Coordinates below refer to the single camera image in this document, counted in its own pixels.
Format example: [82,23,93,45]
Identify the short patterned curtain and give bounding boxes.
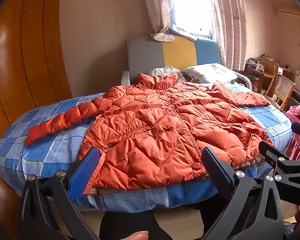
[142,0,199,42]

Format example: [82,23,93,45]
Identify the rattan back wooden chair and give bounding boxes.
[265,74,296,111]

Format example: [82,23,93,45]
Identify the grey yellow blue headboard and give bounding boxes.
[126,35,222,84]

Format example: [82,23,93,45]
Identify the bed with blue plaid sheet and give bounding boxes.
[0,84,294,212]

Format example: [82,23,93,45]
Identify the grey padded bed rail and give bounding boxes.
[234,71,253,90]

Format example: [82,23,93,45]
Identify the beige quilted blanket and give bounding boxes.
[150,66,183,77]

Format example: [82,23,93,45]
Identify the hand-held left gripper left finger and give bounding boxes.
[19,146,102,240]

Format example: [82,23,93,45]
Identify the dark low cabinet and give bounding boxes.
[290,90,300,106]

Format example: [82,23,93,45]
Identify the orange puffer jacket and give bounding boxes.
[25,72,274,192]

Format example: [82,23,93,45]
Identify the bright window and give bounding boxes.
[165,0,217,40]

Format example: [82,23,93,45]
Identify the solid back wooden chair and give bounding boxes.
[259,57,280,76]

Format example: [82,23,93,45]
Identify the long patterned curtain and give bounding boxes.
[207,0,248,70]

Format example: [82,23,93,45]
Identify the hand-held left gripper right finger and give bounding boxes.
[201,146,283,240]

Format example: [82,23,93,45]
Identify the white printed pillow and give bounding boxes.
[184,63,238,84]

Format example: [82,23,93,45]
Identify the cluttered wooden desk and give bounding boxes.
[244,64,274,93]

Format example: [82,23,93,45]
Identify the wooden wardrobe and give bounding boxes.
[0,0,73,122]

